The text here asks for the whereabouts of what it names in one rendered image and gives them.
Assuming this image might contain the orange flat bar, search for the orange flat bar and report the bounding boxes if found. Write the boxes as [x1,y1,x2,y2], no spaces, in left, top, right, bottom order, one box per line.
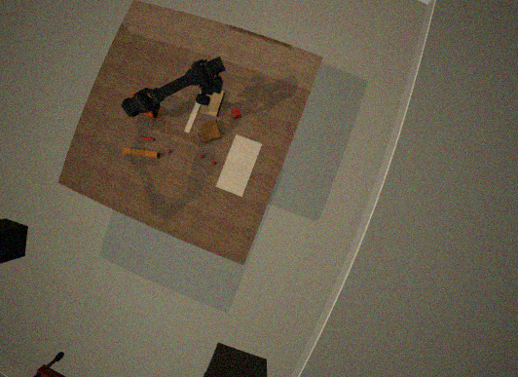
[123,147,161,159]

